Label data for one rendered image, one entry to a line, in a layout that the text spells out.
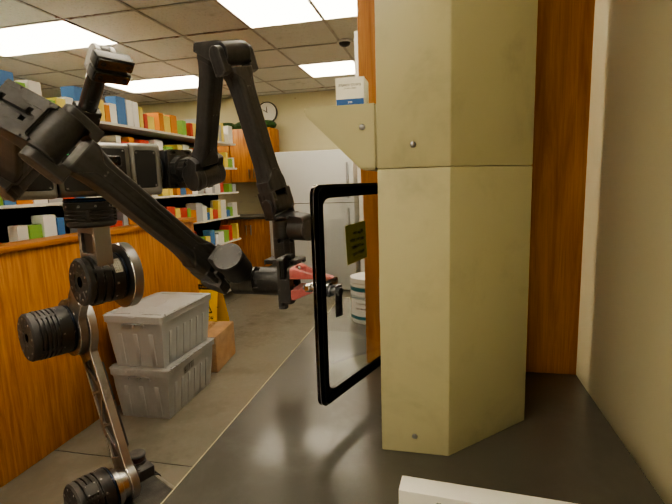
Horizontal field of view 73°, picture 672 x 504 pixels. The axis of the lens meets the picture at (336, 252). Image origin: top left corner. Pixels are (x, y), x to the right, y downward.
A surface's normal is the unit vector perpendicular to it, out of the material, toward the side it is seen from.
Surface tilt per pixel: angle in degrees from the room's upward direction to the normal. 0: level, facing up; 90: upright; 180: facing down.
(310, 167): 90
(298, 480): 0
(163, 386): 95
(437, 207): 90
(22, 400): 90
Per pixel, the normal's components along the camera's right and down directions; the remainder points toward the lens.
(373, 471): -0.03, -0.99
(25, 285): 0.97, 0.00
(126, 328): -0.22, 0.25
